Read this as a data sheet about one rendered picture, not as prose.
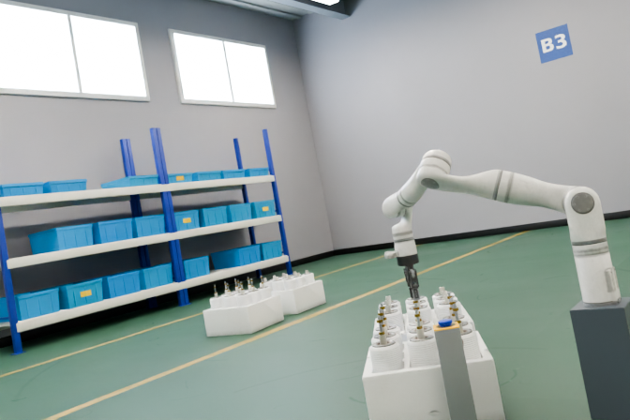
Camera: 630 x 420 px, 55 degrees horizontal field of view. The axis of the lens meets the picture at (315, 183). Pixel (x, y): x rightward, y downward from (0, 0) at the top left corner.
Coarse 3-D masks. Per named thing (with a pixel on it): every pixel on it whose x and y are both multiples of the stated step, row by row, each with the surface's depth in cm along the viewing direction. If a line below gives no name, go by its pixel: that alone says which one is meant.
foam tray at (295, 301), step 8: (320, 280) 477; (296, 288) 453; (304, 288) 458; (312, 288) 467; (320, 288) 475; (280, 296) 454; (288, 296) 450; (296, 296) 449; (304, 296) 456; (312, 296) 465; (320, 296) 473; (288, 304) 450; (296, 304) 447; (304, 304) 455; (312, 304) 463; (320, 304) 471; (288, 312) 450; (296, 312) 446
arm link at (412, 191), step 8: (432, 152) 183; (440, 152) 183; (448, 160) 183; (408, 184) 197; (416, 184) 195; (400, 192) 201; (408, 192) 198; (416, 192) 196; (424, 192) 198; (400, 200) 202; (408, 200) 199; (416, 200) 199
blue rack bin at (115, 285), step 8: (128, 272) 622; (136, 272) 610; (104, 280) 586; (112, 280) 588; (120, 280) 595; (128, 280) 602; (136, 280) 609; (104, 288) 588; (112, 288) 587; (120, 288) 594; (128, 288) 601; (136, 288) 608; (104, 296) 589; (112, 296) 586
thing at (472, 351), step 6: (462, 336) 182; (468, 336) 181; (474, 336) 183; (468, 342) 181; (474, 342) 182; (468, 348) 181; (474, 348) 182; (468, 354) 181; (474, 354) 181; (480, 354) 184
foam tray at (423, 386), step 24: (408, 360) 192; (480, 360) 177; (384, 384) 181; (408, 384) 180; (432, 384) 179; (480, 384) 177; (384, 408) 181; (408, 408) 180; (432, 408) 179; (480, 408) 177
